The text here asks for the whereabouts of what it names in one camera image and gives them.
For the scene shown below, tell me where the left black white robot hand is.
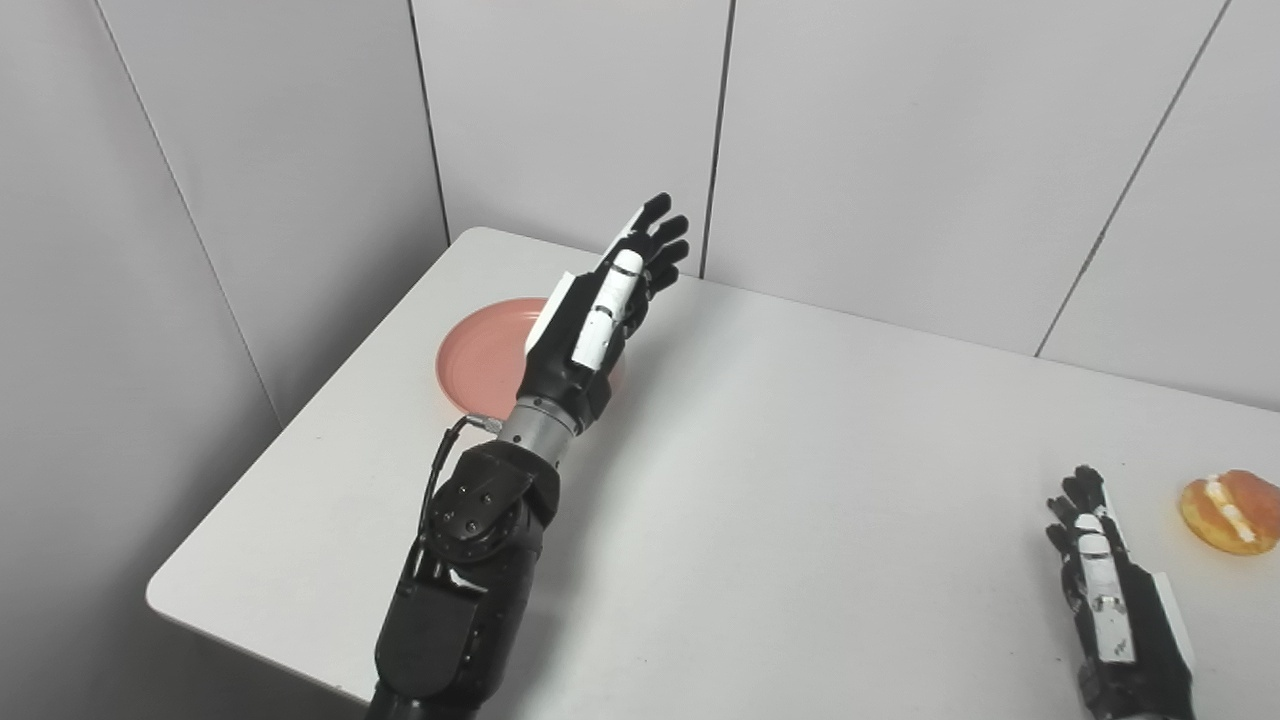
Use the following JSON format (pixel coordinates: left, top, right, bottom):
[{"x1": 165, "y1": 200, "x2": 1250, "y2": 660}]
[{"x1": 517, "y1": 193, "x2": 691, "y2": 429}]

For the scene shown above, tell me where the pink round plate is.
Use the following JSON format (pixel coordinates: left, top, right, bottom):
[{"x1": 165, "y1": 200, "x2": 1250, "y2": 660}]
[{"x1": 435, "y1": 297, "x2": 629, "y2": 419}]

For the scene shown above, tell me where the cream puff pastry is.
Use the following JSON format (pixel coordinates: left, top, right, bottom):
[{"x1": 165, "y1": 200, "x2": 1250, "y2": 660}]
[{"x1": 1178, "y1": 469, "x2": 1280, "y2": 556}]

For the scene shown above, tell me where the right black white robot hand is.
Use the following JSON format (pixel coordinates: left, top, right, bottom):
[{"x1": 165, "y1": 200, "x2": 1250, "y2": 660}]
[{"x1": 1046, "y1": 465, "x2": 1197, "y2": 720}]

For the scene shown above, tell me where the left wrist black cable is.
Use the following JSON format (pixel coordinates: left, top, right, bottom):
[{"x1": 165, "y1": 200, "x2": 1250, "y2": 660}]
[{"x1": 414, "y1": 413, "x2": 504, "y2": 566}]

